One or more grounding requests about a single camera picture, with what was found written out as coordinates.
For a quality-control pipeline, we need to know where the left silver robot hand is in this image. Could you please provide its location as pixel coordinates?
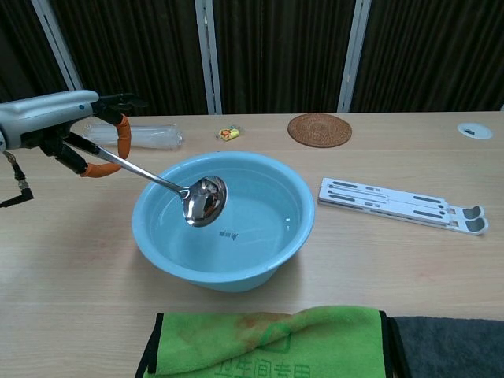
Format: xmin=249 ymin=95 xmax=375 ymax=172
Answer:
xmin=0 ymin=89 xmax=149 ymax=180

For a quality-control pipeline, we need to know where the silver ladle with black handle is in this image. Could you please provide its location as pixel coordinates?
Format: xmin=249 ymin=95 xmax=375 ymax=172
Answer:
xmin=66 ymin=132 xmax=228 ymax=228

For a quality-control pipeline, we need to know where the light blue plastic basin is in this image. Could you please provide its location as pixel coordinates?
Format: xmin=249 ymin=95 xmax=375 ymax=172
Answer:
xmin=132 ymin=151 xmax=316 ymax=293

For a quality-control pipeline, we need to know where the clear plastic wrapped bundle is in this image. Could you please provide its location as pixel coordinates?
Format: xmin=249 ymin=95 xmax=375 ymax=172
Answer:
xmin=82 ymin=122 xmax=184 ymax=151

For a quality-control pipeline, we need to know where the small yellow candy packet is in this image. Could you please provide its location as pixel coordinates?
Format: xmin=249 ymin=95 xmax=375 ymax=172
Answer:
xmin=215 ymin=124 xmax=243 ymax=142

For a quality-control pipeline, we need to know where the round woven rattan coaster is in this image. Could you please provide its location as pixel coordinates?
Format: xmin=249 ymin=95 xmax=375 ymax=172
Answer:
xmin=287 ymin=113 xmax=353 ymax=149

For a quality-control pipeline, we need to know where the green microfiber cloth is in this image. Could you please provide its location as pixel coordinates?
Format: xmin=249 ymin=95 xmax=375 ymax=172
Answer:
xmin=135 ymin=306 xmax=395 ymax=378

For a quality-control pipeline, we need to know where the white folding laptop stand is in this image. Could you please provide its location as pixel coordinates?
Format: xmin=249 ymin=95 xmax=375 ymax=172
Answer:
xmin=317 ymin=177 xmax=490 ymax=236

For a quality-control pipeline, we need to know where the dark grey cloth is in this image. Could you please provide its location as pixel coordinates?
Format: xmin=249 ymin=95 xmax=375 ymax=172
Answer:
xmin=387 ymin=316 xmax=504 ymax=378

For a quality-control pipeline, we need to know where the grey metal partition post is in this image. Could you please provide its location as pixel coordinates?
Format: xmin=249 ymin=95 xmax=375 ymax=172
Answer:
xmin=337 ymin=0 xmax=372 ymax=113
xmin=31 ymin=0 xmax=86 ymax=94
xmin=195 ymin=0 xmax=224 ymax=115

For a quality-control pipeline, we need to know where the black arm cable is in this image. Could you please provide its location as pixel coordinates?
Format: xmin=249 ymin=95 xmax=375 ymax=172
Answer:
xmin=0 ymin=151 xmax=35 ymax=209

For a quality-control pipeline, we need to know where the white round cable grommet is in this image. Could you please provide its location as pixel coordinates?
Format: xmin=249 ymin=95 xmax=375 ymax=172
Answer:
xmin=457 ymin=122 xmax=494 ymax=139

